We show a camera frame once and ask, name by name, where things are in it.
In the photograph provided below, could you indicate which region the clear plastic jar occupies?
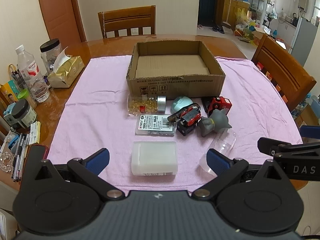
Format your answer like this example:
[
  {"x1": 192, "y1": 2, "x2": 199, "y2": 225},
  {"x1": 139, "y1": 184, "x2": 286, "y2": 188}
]
[{"x1": 199, "y1": 128, "x2": 236, "y2": 176}]

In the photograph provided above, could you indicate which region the grey cat figurine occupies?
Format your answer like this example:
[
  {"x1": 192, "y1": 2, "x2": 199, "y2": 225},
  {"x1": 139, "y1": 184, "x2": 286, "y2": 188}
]
[{"x1": 198, "y1": 109, "x2": 232, "y2": 137}]

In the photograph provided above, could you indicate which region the white plastic box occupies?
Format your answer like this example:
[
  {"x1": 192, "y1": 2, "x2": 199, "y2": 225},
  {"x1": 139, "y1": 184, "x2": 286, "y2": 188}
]
[{"x1": 131, "y1": 141, "x2": 178, "y2": 176}]

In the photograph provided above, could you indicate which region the black toy train car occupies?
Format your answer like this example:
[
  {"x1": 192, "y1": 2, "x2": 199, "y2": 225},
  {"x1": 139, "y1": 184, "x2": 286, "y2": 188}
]
[{"x1": 177, "y1": 108, "x2": 201, "y2": 136}]

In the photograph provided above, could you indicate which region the red toy train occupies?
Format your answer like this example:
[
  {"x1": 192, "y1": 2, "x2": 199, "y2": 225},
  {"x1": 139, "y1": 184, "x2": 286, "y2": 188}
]
[{"x1": 201, "y1": 96, "x2": 232, "y2": 116}]

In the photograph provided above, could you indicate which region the clear labelled case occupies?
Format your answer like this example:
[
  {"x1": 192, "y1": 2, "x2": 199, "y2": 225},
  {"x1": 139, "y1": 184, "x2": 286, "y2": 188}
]
[{"x1": 135, "y1": 114, "x2": 175, "y2": 137}]

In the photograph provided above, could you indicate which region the teal round case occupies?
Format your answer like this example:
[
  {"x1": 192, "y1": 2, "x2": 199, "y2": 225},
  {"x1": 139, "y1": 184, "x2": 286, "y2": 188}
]
[{"x1": 170, "y1": 96, "x2": 193, "y2": 114}]

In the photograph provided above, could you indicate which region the bottle of yellow capsules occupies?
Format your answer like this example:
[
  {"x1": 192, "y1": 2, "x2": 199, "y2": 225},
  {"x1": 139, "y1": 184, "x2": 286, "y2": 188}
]
[{"x1": 127, "y1": 95, "x2": 167, "y2": 115}]

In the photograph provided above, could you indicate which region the wooden chair right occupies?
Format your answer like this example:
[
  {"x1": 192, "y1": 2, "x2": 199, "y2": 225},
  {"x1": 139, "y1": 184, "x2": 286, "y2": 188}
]
[{"x1": 252, "y1": 34, "x2": 316, "y2": 111}]

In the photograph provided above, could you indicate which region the wooden chair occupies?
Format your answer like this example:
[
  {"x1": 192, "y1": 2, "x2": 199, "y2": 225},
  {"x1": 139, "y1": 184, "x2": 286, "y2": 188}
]
[
  {"x1": 98, "y1": 5, "x2": 156, "y2": 38},
  {"x1": 252, "y1": 34, "x2": 316, "y2": 111}
]

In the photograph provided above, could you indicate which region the pink cloth mat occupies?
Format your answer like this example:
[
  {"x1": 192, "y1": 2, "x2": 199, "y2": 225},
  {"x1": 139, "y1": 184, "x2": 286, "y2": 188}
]
[{"x1": 48, "y1": 56, "x2": 302, "y2": 192}]

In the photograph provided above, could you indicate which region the pens bundle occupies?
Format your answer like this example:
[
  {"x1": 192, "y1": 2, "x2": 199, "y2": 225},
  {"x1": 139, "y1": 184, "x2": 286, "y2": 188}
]
[{"x1": 11, "y1": 134, "x2": 30, "y2": 182}]

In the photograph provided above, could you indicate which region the black lid small jar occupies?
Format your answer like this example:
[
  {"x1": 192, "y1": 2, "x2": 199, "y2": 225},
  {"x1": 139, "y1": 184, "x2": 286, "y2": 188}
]
[{"x1": 11, "y1": 99, "x2": 37, "y2": 128}]

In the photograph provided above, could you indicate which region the grey refrigerator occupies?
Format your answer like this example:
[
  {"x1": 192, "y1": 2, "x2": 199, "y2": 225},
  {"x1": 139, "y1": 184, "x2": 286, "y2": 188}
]
[{"x1": 289, "y1": 17, "x2": 318, "y2": 66}]

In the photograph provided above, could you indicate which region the gold tissue pack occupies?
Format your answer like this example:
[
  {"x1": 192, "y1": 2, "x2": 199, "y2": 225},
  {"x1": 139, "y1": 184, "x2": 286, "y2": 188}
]
[{"x1": 48, "y1": 49, "x2": 85, "y2": 88}]

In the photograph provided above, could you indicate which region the brown cardboard box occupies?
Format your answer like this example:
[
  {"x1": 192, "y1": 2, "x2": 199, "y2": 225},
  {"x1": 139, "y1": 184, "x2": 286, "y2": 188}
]
[{"x1": 126, "y1": 40, "x2": 226, "y2": 100}]

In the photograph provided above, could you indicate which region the clear water bottle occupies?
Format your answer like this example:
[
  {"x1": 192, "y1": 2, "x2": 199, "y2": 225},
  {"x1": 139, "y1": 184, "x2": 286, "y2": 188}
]
[{"x1": 16, "y1": 45, "x2": 50, "y2": 103}]

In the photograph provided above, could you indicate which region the black lid clear jar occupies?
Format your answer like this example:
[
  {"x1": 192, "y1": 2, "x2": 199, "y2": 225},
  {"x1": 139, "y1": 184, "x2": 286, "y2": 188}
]
[{"x1": 40, "y1": 38, "x2": 62, "y2": 74}]

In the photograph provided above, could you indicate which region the wooden cabinet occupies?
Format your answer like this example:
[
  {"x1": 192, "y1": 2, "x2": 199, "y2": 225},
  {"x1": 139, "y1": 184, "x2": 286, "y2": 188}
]
[{"x1": 218, "y1": 0, "x2": 249, "y2": 30}]

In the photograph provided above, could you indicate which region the wooden chair far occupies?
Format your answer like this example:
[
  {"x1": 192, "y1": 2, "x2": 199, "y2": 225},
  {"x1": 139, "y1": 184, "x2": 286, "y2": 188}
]
[{"x1": 98, "y1": 5, "x2": 156, "y2": 38}]

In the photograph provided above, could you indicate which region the brown wooden door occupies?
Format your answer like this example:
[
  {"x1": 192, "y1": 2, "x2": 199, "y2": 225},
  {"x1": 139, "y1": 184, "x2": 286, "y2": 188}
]
[{"x1": 39, "y1": 0, "x2": 86, "y2": 48}]

